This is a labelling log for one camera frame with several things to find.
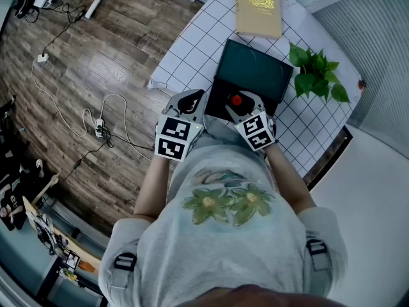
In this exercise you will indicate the white power adapter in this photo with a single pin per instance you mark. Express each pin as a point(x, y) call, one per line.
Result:
point(43, 58)

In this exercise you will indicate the potted green plant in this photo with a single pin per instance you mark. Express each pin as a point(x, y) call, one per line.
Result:
point(316, 75)

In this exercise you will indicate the wooden desk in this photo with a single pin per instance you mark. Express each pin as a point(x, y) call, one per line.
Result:
point(83, 251)

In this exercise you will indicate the grey flower print shirt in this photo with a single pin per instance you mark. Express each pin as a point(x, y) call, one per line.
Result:
point(220, 254)

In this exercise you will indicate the person's right forearm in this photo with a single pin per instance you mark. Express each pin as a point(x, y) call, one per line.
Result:
point(289, 181)

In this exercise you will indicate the person's left forearm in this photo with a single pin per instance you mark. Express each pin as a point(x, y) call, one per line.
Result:
point(153, 187)

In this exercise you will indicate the dark green box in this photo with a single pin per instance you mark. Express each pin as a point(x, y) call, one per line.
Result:
point(252, 69)

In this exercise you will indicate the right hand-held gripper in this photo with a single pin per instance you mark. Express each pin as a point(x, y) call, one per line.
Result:
point(257, 131)

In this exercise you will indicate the small red object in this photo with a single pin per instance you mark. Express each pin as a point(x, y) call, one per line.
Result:
point(236, 100)

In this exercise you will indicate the small orange object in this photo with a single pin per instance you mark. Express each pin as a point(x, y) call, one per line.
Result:
point(87, 266)

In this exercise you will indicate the small dark red clip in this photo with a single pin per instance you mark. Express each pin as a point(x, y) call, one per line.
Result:
point(362, 84)

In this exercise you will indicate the person's grey trousers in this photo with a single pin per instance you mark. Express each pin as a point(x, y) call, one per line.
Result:
point(223, 134)

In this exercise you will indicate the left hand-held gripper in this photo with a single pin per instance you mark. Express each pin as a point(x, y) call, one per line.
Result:
point(174, 137)

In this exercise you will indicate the glass partition with blinds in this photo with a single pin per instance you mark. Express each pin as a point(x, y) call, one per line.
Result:
point(383, 59)

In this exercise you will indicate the black chair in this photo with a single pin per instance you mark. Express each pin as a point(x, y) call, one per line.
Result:
point(9, 126)

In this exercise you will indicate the yellow hardcover book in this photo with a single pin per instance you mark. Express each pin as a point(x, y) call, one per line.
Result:
point(258, 14)

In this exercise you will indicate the white power strip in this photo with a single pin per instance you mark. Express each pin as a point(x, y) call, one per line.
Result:
point(99, 127)

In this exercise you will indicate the white checkered tablecloth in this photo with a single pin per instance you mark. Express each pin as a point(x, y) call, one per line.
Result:
point(198, 50)

